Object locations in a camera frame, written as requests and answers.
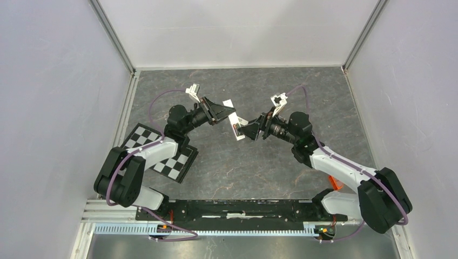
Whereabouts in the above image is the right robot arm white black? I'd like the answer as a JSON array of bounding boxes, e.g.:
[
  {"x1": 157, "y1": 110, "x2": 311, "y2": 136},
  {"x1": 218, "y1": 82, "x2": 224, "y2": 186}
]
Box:
[{"x1": 237, "y1": 112, "x2": 413, "y2": 234}]

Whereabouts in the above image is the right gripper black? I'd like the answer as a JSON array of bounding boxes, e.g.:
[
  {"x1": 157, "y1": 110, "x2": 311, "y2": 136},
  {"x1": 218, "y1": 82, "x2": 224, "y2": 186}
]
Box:
[{"x1": 238, "y1": 107, "x2": 298, "y2": 145}]

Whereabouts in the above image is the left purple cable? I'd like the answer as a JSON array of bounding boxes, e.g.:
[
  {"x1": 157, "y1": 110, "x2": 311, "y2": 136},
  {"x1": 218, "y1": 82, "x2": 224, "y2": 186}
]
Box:
[{"x1": 105, "y1": 89, "x2": 199, "y2": 242}]

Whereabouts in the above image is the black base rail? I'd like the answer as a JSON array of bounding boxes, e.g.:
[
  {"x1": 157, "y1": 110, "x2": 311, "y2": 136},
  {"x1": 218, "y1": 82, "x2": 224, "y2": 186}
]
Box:
[{"x1": 156, "y1": 199, "x2": 348, "y2": 231}]

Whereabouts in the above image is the white black remote control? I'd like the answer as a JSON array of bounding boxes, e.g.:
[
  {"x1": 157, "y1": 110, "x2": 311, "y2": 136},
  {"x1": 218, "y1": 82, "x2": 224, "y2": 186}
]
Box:
[{"x1": 223, "y1": 99, "x2": 245, "y2": 141}]

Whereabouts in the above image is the white toothed cable duct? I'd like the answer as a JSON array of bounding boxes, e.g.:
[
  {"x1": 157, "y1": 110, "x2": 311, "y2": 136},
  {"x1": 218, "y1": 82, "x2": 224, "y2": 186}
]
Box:
[{"x1": 94, "y1": 223, "x2": 325, "y2": 237}]

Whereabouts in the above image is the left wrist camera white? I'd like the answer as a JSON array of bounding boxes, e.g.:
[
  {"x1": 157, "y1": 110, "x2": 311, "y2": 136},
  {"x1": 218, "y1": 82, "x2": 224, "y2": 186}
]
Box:
[{"x1": 185, "y1": 84, "x2": 200, "y2": 103}]

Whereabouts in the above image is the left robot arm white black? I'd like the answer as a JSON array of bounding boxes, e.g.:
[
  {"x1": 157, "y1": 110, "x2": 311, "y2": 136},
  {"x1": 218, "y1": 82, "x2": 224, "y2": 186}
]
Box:
[{"x1": 93, "y1": 97, "x2": 236, "y2": 220}]

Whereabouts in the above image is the orange translucent semicircle block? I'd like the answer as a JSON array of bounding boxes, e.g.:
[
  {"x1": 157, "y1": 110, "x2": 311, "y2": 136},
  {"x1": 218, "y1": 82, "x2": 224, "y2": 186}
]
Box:
[{"x1": 328, "y1": 176, "x2": 345, "y2": 190}]

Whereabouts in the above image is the purple cable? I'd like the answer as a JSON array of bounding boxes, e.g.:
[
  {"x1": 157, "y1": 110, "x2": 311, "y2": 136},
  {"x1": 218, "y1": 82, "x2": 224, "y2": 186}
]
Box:
[
  {"x1": 286, "y1": 85, "x2": 409, "y2": 227},
  {"x1": 105, "y1": 89, "x2": 199, "y2": 242}
]

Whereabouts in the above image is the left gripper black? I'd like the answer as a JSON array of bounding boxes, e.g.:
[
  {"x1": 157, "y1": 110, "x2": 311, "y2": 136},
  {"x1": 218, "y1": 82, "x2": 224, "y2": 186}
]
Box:
[{"x1": 182, "y1": 96, "x2": 235, "y2": 134}]

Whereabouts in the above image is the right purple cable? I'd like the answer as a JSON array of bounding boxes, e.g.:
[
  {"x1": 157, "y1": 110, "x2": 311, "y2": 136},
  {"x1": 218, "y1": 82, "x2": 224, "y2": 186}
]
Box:
[{"x1": 286, "y1": 85, "x2": 409, "y2": 227}]

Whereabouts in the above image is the black white checkerboard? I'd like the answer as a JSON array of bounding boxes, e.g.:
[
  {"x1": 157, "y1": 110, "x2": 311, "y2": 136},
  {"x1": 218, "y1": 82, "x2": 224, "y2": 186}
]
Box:
[{"x1": 121, "y1": 123, "x2": 198, "y2": 183}]

